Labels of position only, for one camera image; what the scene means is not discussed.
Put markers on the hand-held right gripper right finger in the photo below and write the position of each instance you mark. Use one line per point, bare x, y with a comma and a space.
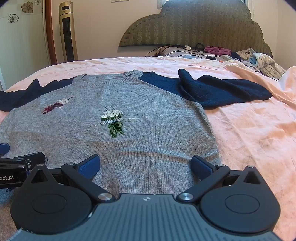
201, 168

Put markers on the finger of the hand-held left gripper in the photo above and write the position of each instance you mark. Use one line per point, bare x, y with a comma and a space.
3, 148
27, 158

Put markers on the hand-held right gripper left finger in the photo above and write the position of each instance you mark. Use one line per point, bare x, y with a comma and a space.
89, 165

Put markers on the grey sweater with navy sleeves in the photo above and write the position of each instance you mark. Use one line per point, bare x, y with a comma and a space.
138, 104

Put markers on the pile of light clothes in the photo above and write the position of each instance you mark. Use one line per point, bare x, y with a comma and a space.
263, 61

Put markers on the pink bed sheet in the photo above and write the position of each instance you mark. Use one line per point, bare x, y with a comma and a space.
242, 132

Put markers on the peach blanket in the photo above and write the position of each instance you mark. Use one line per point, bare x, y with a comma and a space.
254, 77

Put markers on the black power adapter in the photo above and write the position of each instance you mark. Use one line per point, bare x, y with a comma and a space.
211, 57

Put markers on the magenta garment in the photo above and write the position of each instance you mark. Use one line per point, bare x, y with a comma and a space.
217, 50

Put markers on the striped grey pillow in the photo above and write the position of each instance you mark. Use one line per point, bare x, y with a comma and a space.
171, 52

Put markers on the white charger plug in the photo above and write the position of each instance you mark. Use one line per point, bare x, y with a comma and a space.
188, 47

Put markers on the gold tower fan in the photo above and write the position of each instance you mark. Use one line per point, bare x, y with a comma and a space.
67, 32

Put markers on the olive padded headboard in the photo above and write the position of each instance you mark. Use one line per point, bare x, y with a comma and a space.
185, 25

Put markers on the wooden door frame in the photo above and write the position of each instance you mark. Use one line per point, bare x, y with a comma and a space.
50, 32

